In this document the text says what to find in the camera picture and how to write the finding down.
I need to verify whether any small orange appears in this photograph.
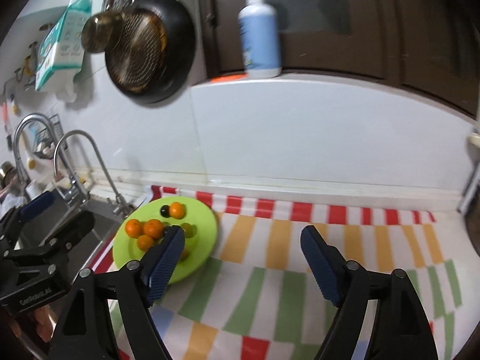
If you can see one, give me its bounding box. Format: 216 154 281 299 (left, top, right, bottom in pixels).
168 202 185 219
124 219 143 239

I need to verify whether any orange tangerine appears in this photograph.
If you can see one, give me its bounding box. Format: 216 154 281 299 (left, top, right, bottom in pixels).
136 234 155 252

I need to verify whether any orange with green stem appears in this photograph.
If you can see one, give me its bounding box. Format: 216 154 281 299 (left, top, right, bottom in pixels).
143 219 165 240

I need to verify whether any dark plum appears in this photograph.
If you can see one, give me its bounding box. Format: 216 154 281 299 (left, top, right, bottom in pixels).
160 205 170 218
163 226 171 237

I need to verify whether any green tomato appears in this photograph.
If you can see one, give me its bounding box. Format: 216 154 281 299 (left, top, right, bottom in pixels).
181 223 197 239

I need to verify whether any yellow-brown longan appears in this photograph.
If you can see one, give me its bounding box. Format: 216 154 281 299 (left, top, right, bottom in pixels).
180 247 191 261

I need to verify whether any steel sink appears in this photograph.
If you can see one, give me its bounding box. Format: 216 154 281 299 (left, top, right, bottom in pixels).
17 191 123 275

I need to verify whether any tall chrome faucet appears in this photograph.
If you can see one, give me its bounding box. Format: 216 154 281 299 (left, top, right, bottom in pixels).
12 113 89 202

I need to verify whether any small chrome faucet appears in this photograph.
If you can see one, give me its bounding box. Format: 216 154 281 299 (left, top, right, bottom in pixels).
53 129 134 216

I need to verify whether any green plate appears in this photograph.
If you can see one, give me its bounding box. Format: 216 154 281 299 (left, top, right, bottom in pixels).
112 196 218 284

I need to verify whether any striped colourful tablecloth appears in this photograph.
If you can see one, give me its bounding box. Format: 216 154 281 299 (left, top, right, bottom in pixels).
130 185 479 359

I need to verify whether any teal white bag box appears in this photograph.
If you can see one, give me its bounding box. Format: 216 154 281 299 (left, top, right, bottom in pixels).
35 0 92 102

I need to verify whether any brass perforated strainer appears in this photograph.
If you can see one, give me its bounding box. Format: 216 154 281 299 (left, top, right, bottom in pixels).
105 10 167 94

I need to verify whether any black frying pan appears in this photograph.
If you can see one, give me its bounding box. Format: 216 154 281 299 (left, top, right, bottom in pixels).
112 0 196 104

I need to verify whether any small brass ladle pot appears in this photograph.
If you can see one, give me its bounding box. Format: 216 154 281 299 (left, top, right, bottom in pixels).
81 10 124 54

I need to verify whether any dish rack shelf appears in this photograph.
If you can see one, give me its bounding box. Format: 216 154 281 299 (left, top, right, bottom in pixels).
457 130 479 216

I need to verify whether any blue white pump bottle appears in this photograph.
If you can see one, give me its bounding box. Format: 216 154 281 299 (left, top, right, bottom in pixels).
238 0 281 79

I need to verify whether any wire sponge basket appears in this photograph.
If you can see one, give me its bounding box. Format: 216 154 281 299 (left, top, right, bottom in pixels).
30 114 64 159

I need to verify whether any dark wooden window frame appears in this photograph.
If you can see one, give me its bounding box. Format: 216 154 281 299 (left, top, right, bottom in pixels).
198 0 479 116

